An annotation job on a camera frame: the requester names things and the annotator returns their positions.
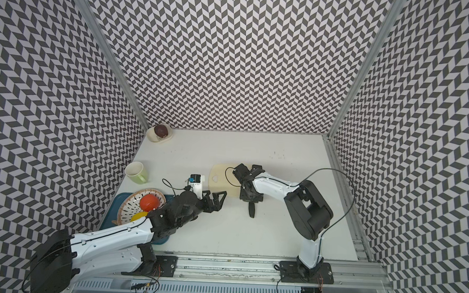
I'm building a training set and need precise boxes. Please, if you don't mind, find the teal tray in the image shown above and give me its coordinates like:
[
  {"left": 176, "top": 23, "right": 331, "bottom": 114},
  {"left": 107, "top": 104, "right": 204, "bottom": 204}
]
[{"left": 99, "top": 192, "right": 174, "bottom": 245}]

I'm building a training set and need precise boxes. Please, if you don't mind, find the cream small bowl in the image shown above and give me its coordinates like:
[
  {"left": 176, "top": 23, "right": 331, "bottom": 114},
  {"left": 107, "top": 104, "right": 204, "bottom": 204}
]
[{"left": 146, "top": 124, "right": 174, "bottom": 143}]

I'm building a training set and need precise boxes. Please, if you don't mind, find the white woven basket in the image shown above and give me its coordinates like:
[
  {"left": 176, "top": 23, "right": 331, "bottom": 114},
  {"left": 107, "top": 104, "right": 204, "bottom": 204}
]
[{"left": 114, "top": 188, "right": 167, "bottom": 225}]

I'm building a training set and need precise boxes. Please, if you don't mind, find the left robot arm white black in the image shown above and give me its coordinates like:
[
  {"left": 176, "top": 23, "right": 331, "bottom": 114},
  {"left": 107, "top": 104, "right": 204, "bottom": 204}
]
[{"left": 21, "top": 189, "right": 227, "bottom": 293}]

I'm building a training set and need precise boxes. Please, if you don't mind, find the yellow lemon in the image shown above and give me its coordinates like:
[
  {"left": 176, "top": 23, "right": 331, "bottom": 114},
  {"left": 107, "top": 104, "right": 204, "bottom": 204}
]
[{"left": 130, "top": 211, "right": 148, "bottom": 222}]

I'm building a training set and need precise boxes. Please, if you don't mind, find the red tomato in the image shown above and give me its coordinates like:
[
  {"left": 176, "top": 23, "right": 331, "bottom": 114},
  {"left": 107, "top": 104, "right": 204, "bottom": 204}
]
[{"left": 139, "top": 194, "right": 160, "bottom": 212}]

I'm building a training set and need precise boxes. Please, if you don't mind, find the green white mug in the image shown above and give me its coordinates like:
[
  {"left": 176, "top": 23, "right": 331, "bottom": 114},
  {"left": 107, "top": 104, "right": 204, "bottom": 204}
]
[{"left": 124, "top": 162, "right": 149, "bottom": 184}]

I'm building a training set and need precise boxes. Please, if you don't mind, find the cream plastic cutting board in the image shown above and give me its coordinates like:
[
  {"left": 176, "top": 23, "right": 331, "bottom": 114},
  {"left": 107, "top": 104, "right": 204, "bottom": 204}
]
[{"left": 208, "top": 163, "right": 241, "bottom": 199}]

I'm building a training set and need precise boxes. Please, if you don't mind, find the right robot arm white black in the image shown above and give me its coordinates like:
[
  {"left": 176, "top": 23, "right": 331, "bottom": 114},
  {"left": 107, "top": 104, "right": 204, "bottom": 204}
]
[{"left": 233, "top": 164, "right": 334, "bottom": 270}]

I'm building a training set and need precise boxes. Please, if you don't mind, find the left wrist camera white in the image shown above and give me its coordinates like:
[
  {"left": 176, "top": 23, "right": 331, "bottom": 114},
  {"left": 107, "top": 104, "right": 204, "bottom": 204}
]
[{"left": 188, "top": 174, "right": 205, "bottom": 200}]

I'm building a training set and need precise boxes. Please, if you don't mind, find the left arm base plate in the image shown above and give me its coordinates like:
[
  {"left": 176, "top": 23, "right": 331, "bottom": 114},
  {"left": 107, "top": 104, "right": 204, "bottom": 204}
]
[{"left": 120, "top": 255, "right": 178, "bottom": 277}]

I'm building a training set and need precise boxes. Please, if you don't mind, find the dark red plum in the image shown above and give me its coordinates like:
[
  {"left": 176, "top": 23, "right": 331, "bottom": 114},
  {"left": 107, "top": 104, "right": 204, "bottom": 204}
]
[{"left": 153, "top": 124, "right": 169, "bottom": 139}]

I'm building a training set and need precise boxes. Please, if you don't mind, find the aluminium front rail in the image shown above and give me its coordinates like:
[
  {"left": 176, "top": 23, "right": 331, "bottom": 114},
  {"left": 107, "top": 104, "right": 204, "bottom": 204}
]
[{"left": 155, "top": 251, "right": 392, "bottom": 290}]

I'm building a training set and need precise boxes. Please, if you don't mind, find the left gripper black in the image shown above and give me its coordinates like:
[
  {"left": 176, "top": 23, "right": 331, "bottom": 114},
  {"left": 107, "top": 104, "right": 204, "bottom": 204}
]
[{"left": 176, "top": 189, "right": 227, "bottom": 230}]

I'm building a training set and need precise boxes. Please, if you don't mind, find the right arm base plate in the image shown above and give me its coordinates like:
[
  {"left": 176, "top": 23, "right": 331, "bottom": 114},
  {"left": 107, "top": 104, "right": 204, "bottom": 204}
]
[{"left": 276, "top": 261, "right": 334, "bottom": 285}]

